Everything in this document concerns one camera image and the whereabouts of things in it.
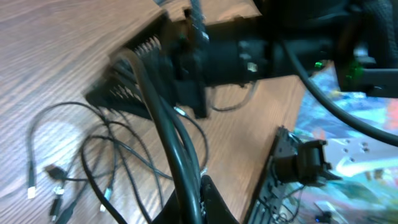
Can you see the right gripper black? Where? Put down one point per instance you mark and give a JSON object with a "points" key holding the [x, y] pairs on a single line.
{"points": [[116, 89]]}

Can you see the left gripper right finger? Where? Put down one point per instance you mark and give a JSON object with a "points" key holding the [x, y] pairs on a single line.
{"points": [[216, 210]]}

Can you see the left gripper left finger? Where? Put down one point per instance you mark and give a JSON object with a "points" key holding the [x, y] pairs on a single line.
{"points": [[170, 214]]}

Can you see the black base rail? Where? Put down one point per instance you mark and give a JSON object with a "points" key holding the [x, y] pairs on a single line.
{"points": [[266, 199]]}

